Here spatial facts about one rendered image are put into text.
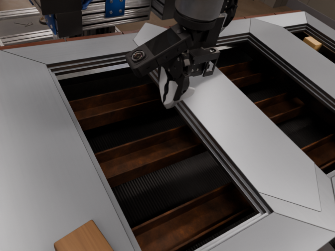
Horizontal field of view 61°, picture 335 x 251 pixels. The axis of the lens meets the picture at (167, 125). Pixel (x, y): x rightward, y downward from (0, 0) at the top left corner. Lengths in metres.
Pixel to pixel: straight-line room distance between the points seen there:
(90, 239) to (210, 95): 0.47
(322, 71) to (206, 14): 0.67
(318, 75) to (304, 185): 0.47
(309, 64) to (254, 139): 0.46
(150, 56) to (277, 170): 0.36
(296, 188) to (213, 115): 0.24
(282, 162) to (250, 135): 0.09
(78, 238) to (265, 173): 0.39
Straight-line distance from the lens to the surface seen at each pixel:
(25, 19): 2.34
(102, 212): 0.51
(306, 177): 0.69
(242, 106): 0.76
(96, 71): 1.04
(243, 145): 0.67
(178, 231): 0.69
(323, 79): 1.04
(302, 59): 1.10
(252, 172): 0.63
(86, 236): 0.44
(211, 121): 0.69
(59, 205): 0.52
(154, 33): 0.96
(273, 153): 0.69
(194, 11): 0.47
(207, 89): 0.77
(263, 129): 0.73
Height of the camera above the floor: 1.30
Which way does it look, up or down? 46 degrees down
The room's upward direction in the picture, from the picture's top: 14 degrees clockwise
